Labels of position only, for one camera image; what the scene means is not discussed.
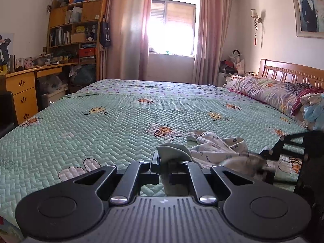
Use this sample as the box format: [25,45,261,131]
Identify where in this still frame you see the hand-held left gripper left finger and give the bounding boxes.
[73,152,161,205]

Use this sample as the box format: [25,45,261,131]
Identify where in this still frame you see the blue bag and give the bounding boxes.
[69,64,97,85]

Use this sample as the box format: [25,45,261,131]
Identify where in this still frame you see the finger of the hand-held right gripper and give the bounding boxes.
[259,132,308,161]
[261,168,297,186]

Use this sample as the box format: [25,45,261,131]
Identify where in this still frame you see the wooden desk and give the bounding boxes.
[5,62,79,126]

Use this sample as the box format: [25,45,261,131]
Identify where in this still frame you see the green quilted bee blanket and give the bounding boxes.
[0,92,314,236]

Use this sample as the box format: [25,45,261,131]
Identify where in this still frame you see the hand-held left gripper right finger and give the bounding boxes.
[168,159,255,205]

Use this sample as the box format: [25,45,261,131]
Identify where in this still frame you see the wall poster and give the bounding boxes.
[0,33,14,66]

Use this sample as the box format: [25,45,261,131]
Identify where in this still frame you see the black armchair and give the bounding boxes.
[0,91,19,140]

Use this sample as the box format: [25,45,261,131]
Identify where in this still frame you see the framed wall photo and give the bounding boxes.
[289,0,324,39]

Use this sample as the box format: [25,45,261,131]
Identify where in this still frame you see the desk photo frame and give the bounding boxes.
[16,57,34,70]

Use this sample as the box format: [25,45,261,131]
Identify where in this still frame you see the white printed shirt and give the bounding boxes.
[156,129,279,196]

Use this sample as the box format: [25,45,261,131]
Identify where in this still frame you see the floral pillow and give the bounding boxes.
[224,75,314,124]

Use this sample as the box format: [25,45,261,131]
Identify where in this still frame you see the clear plastic bags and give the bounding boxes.
[38,75,62,94]

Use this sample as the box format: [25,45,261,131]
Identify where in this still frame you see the window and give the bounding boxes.
[148,0,196,56]

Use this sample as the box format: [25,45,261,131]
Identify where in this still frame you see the dark tote bag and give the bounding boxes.
[100,21,112,48]

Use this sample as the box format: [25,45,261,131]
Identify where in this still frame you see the blue heart print sheet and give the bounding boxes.
[64,78,254,102]

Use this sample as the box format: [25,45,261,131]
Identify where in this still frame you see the pile of bags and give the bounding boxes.
[219,50,246,78]

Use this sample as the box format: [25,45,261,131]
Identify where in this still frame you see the white storage box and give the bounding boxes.
[40,90,67,109]

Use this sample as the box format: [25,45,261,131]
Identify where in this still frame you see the wall lamp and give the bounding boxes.
[250,9,264,31]

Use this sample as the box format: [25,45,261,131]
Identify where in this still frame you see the wooden bookshelf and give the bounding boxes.
[47,0,109,80]

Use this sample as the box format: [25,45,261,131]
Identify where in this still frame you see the pile of mixed clothes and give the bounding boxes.
[285,81,324,132]

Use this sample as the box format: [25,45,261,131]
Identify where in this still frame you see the red box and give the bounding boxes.
[78,48,97,57]

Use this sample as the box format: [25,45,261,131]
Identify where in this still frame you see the wooden headboard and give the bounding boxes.
[258,59,324,92]

